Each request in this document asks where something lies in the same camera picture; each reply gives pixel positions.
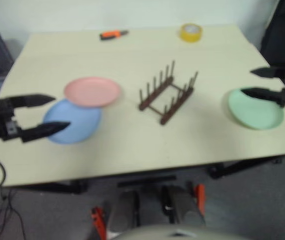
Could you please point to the green plastic plate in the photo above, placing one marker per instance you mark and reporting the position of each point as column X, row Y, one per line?
column 255, row 112

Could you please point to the pink plastic plate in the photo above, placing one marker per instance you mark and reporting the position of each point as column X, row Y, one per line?
column 92, row 92

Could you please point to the brown wooden dish rack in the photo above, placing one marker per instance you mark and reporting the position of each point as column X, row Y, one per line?
column 167, row 100

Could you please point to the blue plastic plate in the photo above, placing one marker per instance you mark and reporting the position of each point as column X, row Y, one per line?
column 77, row 120

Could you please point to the yellow tape roll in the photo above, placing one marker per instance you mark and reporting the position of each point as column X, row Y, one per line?
column 190, row 33

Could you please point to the orange and black utility knife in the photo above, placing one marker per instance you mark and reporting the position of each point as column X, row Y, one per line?
column 111, row 34

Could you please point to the orange clamp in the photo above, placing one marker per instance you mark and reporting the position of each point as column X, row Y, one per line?
column 200, row 197
column 98, row 222

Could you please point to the black table crossbar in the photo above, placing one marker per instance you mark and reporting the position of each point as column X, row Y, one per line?
column 146, row 181

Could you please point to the grey rounded shape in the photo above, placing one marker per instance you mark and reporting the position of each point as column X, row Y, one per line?
column 182, row 205
column 123, row 210

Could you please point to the grey robot torso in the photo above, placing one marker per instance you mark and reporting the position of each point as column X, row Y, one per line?
column 170, row 232

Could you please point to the black table leg frame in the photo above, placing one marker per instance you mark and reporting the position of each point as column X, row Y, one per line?
column 232, row 168

